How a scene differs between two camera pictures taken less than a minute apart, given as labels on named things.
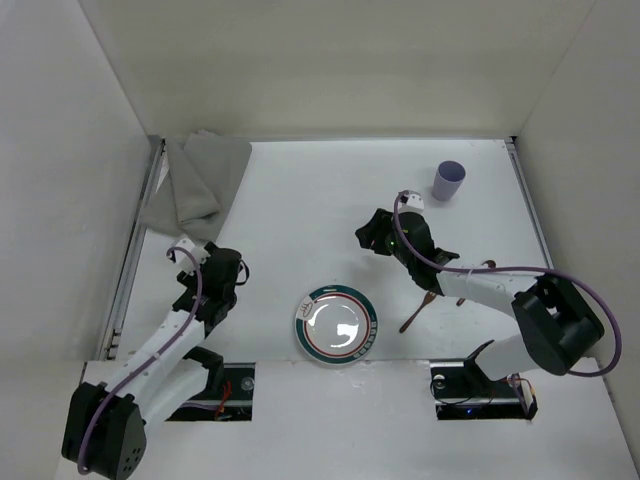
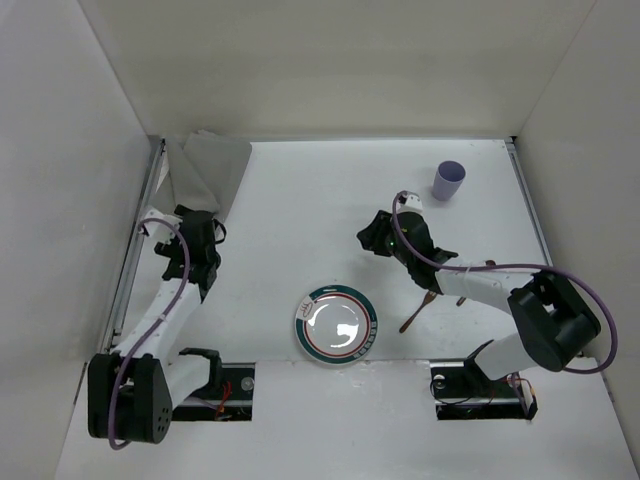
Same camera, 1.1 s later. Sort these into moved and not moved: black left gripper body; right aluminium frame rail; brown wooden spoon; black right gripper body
Moved: black left gripper body
Not moved: black right gripper body; brown wooden spoon; right aluminium frame rail
